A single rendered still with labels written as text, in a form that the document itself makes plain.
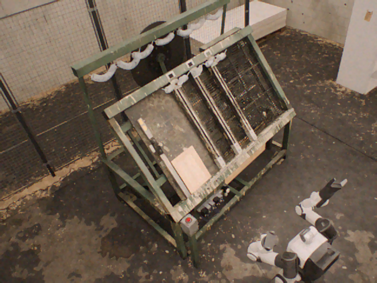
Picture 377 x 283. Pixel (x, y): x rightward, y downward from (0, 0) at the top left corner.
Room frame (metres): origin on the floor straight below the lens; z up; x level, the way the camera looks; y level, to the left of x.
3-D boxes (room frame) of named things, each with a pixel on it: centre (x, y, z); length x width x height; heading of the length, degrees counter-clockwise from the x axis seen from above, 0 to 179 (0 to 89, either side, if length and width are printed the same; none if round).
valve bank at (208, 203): (2.11, -0.17, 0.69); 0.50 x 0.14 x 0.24; 130
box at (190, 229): (1.78, 0.12, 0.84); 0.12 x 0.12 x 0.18; 40
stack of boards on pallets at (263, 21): (7.23, -1.41, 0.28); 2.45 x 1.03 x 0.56; 122
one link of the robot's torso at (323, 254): (1.11, -0.78, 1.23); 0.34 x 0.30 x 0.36; 122
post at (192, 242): (1.78, 0.12, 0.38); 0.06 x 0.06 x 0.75; 40
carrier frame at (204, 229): (3.09, -0.14, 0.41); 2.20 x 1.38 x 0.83; 130
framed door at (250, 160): (2.96, -0.70, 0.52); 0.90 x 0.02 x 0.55; 130
